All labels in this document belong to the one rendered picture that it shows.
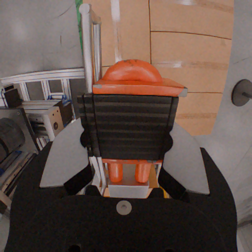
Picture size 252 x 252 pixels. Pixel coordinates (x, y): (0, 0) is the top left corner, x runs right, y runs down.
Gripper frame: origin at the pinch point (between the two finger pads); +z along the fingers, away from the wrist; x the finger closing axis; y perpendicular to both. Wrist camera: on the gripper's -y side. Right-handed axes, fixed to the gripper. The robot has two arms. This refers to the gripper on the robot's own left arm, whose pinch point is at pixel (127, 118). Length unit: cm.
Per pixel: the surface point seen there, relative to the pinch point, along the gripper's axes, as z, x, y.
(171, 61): 71, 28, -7
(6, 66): 125, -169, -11
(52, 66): 126, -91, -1
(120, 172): -0.5, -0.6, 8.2
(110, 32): 71, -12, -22
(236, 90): 123, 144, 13
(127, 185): -1.3, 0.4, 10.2
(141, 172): -0.9, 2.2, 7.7
